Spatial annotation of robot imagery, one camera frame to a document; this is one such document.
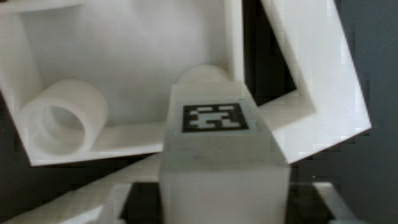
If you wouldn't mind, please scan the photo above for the white chair leg with tag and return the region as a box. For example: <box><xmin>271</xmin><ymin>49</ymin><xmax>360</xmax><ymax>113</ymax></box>
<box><xmin>161</xmin><ymin>65</ymin><xmax>290</xmax><ymax>224</ymax></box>

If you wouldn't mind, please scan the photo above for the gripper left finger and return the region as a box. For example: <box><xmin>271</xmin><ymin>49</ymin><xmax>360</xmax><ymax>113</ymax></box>
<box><xmin>98</xmin><ymin>183</ymin><xmax>134</xmax><ymax>224</ymax></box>

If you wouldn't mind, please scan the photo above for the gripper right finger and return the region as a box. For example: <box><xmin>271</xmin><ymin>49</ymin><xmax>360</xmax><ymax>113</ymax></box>
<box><xmin>313</xmin><ymin>182</ymin><xmax>368</xmax><ymax>224</ymax></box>

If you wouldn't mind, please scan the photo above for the white chair seat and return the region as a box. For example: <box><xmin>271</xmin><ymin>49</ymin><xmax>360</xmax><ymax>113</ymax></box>
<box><xmin>0</xmin><ymin>0</ymin><xmax>372</xmax><ymax>166</ymax></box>

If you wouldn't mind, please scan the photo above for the white U-shaped barrier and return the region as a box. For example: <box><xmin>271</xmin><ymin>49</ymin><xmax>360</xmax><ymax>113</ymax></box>
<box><xmin>2</xmin><ymin>154</ymin><xmax>161</xmax><ymax>224</ymax></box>

